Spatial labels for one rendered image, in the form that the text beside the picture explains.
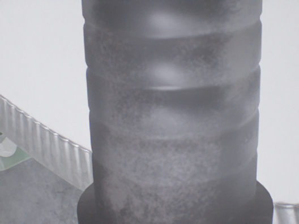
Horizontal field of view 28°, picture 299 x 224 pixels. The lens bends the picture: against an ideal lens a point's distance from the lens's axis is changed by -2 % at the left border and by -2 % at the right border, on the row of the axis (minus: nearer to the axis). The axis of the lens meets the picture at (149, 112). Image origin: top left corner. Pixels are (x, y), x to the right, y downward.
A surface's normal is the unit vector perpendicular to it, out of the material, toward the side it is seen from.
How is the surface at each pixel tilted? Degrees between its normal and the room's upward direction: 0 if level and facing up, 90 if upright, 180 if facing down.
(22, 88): 90
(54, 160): 91
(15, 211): 0
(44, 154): 92
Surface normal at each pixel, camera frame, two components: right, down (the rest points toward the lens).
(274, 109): -0.70, 0.34
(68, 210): 0.61, -0.18
